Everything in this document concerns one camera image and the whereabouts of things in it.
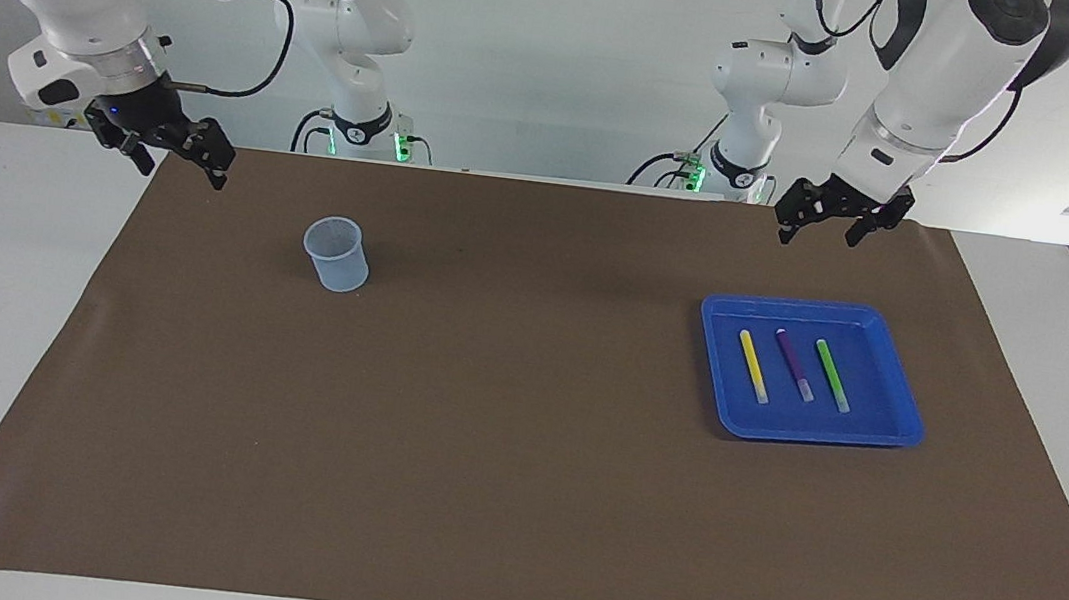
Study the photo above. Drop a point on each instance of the white power strip box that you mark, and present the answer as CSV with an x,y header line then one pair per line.
x,y
52,118

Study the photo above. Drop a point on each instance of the translucent plastic cup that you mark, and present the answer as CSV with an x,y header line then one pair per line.
x,y
336,257

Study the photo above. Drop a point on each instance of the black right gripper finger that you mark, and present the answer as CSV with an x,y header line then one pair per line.
x,y
219,161
141,157

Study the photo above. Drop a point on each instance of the yellow marker pen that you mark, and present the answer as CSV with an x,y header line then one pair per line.
x,y
752,365

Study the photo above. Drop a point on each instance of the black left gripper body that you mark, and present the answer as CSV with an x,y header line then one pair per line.
x,y
843,199

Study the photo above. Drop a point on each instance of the purple marker pen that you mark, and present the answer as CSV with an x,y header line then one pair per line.
x,y
795,364

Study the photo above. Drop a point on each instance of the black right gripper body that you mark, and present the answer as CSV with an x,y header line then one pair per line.
x,y
152,121

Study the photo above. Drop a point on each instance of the green marker pen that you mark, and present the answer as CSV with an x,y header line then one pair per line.
x,y
833,374

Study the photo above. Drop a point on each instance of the blue plastic tray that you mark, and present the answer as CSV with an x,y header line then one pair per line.
x,y
868,419

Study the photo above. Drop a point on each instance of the brown table mat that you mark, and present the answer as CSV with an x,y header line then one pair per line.
x,y
496,457

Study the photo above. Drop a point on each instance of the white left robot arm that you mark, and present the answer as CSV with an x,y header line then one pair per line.
x,y
933,74

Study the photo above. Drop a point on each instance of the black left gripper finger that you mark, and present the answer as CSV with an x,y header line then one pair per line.
x,y
787,230
861,233

